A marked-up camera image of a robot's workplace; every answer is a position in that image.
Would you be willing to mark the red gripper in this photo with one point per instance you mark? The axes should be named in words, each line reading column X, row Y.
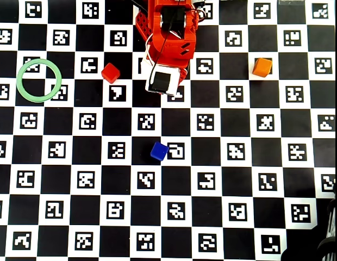
column 183, row 74

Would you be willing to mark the red cube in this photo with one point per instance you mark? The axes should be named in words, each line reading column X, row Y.
column 110, row 73

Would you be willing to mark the blue cube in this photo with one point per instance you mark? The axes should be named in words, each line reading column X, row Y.
column 159, row 150

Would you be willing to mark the red robot arm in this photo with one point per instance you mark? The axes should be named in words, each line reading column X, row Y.
column 155, row 16

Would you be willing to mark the red robot base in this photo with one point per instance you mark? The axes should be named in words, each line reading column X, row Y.
column 142, row 24

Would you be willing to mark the orange cube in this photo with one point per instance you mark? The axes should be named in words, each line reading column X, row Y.
column 262, row 68

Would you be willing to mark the black white marker mat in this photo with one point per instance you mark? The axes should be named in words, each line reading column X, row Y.
column 168, row 179

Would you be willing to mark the black flexible tripod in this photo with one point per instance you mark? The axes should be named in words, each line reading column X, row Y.
column 331, row 220

